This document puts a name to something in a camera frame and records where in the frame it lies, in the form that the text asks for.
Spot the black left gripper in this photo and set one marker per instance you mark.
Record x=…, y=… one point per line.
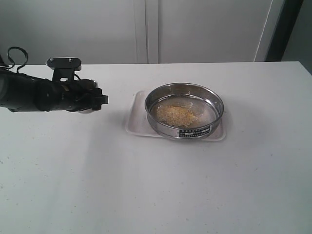
x=65, y=95

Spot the white cabinet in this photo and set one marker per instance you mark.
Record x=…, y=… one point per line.
x=140, y=31

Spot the yellow and white grain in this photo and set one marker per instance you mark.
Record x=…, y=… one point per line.
x=176, y=116

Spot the round stainless steel sieve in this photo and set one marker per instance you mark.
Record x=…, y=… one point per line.
x=203, y=102

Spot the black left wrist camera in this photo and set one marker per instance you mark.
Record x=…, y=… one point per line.
x=63, y=67

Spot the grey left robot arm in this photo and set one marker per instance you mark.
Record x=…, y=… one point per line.
x=20, y=92

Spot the white plastic tray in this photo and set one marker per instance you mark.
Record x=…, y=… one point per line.
x=136, y=122

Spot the stainless steel cup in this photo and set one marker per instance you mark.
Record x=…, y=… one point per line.
x=87, y=84

